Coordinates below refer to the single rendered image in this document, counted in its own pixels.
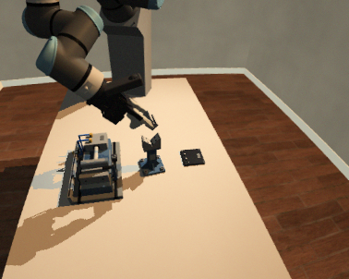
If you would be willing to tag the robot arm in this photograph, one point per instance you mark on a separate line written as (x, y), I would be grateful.
(63, 56)

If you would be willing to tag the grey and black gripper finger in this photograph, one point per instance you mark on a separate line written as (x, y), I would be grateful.
(136, 118)
(137, 106)

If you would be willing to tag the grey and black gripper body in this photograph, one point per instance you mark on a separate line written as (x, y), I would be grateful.
(111, 107)

